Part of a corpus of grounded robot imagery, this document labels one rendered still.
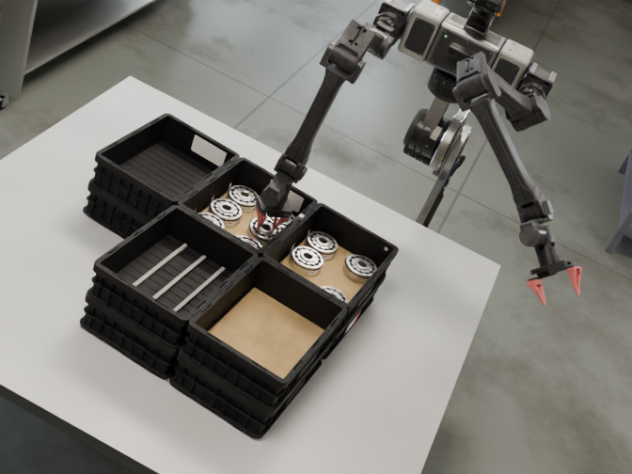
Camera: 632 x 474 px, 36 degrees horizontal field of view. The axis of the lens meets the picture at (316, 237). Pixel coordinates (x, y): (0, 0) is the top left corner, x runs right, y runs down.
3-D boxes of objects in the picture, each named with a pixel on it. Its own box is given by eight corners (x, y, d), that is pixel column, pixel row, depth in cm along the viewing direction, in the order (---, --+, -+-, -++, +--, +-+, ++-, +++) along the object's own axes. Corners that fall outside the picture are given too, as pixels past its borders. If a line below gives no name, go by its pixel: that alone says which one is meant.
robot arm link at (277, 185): (309, 165, 283) (284, 150, 284) (294, 183, 274) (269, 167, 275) (294, 195, 291) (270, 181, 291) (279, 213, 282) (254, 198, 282)
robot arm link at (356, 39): (381, 31, 256) (348, 12, 256) (355, 76, 259) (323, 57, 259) (396, 38, 299) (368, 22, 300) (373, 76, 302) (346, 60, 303)
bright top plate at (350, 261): (353, 251, 307) (353, 249, 307) (380, 266, 306) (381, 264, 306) (341, 266, 299) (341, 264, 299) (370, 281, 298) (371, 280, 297)
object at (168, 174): (158, 141, 328) (166, 113, 321) (230, 184, 322) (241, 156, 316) (86, 184, 296) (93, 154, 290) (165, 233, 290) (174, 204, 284)
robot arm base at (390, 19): (394, 45, 309) (408, 11, 302) (387, 53, 302) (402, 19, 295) (371, 33, 310) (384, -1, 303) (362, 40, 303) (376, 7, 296)
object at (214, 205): (221, 196, 307) (221, 194, 307) (247, 212, 305) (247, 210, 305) (204, 208, 299) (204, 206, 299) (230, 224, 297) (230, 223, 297)
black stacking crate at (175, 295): (165, 234, 290) (175, 205, 284) (247, 285, 284) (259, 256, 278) (83, 295, 258) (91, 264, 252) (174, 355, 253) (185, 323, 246)
